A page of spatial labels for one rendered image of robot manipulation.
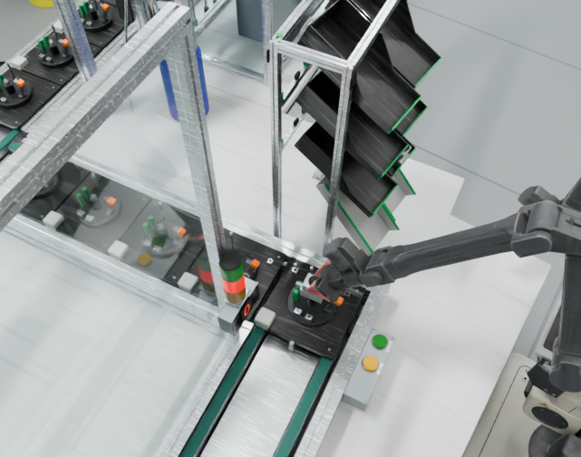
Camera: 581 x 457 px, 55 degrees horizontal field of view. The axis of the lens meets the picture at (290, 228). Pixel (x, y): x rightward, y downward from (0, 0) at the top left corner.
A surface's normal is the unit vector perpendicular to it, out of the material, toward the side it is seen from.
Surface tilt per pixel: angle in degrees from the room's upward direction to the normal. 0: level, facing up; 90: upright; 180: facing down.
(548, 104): 0
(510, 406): 0
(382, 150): 25
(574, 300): 81
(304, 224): 0
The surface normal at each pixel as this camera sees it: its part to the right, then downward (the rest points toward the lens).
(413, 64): 0.35, -0.30
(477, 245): -0.46, 0.59
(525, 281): 0.01, -0.56
